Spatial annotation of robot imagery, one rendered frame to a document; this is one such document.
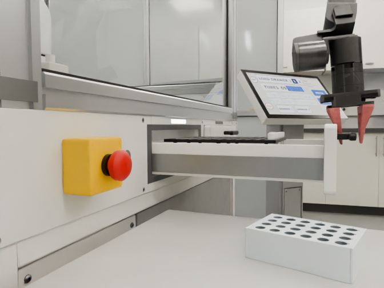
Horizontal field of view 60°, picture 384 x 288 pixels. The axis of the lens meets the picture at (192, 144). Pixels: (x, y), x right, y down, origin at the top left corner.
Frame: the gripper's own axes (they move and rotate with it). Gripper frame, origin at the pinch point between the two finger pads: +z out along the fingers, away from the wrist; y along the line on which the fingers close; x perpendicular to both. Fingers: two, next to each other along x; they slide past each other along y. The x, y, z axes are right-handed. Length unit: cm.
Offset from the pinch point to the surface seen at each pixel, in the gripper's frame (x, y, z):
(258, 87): -85, 28, -23
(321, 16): -333, -15, -123
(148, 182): 16.0, 36.9, 5.1
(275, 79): -97, 21, -27
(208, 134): -15.4, 33.5, -3.0
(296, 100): -95, 12, -16
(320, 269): 33.9, 7.6, 12.2
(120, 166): 36.1, 30.2, -0.2
